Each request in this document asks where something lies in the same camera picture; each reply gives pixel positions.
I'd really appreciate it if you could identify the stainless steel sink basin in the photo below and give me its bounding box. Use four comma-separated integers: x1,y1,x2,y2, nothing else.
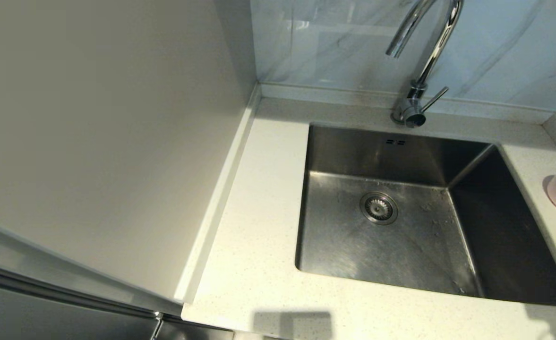
295,123,556,307

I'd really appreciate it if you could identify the round metal drain strainer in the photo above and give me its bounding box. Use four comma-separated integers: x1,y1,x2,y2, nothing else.
359,191,399,226

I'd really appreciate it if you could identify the chrome gooseneck faucet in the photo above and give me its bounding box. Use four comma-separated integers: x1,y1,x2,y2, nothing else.
385,0,465,129

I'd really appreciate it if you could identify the grey tall cabinet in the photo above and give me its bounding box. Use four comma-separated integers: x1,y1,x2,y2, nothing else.
0,0,259,340

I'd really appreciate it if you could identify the chrome cabinet rail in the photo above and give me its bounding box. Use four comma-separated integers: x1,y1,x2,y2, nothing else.
0,262,184,326

